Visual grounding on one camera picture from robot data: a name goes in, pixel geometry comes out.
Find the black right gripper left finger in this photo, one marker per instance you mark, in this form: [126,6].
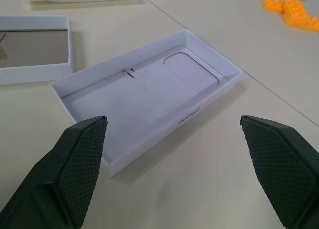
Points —
[62,179]

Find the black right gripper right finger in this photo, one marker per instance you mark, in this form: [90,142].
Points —
[281,169]

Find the white phone box lid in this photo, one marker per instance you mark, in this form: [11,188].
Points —
[139,99]

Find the dark blue smartphone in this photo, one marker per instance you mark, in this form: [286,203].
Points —
[37,47]

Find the white phone box base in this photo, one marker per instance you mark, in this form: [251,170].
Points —
[30,74]

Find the yellow-orange building block assembly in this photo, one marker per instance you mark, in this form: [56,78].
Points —
[296,14]

